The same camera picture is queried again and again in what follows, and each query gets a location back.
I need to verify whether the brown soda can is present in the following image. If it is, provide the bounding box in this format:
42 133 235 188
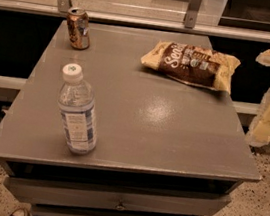
66 7 90 50

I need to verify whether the brown chip bag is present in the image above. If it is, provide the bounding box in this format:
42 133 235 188
141 41 241 93

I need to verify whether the clear plastic water bottle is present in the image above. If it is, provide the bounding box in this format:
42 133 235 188
58 63 97 155

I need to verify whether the grey drawer cabinet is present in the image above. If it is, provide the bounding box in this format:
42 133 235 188
0 6 270 216

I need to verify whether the upper grey drawer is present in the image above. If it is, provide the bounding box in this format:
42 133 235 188
4 177 231 216

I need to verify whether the metal railing frame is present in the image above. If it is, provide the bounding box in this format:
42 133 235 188
0 0 270 51

